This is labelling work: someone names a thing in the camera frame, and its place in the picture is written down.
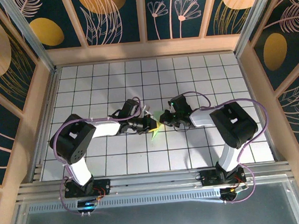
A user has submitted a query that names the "light green paper sheet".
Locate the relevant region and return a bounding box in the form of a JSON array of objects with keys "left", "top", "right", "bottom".
[{"left": 148, "top": 110, "right": 168, "bottom": 141}]

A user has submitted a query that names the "white black-grid table mat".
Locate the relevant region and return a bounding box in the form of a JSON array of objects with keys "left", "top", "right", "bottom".
[{"left": 32, "top": 50, "right": 276, "bottom": 182}]

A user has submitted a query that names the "grey translucent front panel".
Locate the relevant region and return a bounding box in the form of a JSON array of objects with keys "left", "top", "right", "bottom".
[{"left": 6, "top": 181, "right": 299, "bottom": 224}]

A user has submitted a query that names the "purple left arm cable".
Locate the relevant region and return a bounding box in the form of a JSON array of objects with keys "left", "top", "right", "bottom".
[{"left": 50, "top": 95, "right": 157, "bottom": 218}]

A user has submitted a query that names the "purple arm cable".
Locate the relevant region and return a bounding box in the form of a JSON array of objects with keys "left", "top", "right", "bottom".
[
  {"left": 181, "top": 85, "right": 276, "bottom": 207},
  {"left": 50, "top": 95, "right": 157, "bottom": 218}
]

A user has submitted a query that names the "aluminium front rail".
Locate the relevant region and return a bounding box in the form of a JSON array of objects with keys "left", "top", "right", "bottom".
[{"left": 15, "top": 160, "right": 296, "bottom": 204}]

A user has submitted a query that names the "aluminium rail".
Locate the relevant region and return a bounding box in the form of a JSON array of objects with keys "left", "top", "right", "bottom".
[
  {"left": 20, "top": 68, "right": 68, "bottom": 183},
  {"left": 237, "top": 52, "right": 282, "bottom": 164},
  {"left": 15, "top": 160, "right": 296, "bottom": 204}
]

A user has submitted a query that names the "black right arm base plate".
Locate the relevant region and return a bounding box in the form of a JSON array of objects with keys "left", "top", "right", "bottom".
[{"left": 199, "top": 167, "right": 247, "bottom": 187}]

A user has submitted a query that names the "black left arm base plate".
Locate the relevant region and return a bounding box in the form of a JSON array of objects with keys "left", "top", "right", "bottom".
[{"left": 63, "top": 178, "right": 112, "bottom": 199}]

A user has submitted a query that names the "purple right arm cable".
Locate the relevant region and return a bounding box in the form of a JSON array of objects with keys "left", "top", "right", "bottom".
[{"left": 181, "top": 85, "right": 276, "bottom": 207}]

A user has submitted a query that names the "slotted grey cable duct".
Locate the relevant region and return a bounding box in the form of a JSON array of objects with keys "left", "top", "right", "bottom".
[{"left": 27, "top": 188, "right": 223, "bottom": 214}]

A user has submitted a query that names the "aluminium right side rail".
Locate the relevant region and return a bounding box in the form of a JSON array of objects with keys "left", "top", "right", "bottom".
[{"left": 237, "top": 52, "right": 282, "bottom": 164}]

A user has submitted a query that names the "aluminium left side rail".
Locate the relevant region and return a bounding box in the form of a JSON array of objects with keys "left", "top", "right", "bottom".
[{"left": 20, "top": 68, "right": 68, "bottom": 183}]

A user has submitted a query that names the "aluminium right corner post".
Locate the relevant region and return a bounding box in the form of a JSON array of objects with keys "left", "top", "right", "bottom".
[{"left": 230, "top": 0, "right": 285, "bottom": 58}]

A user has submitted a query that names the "aluminium corner post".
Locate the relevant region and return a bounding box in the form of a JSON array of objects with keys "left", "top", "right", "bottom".
[
  {"left": 0, "top": 0, "right": 58, "bottom": 76},
  {"left": 230, "top": 0, "right": 285, "bottom": 58}
]

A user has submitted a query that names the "aluminium left corner post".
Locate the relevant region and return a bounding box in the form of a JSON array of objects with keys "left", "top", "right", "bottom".
[{"left": 0, "top": 0, "right": 58, "bottom": 76}]

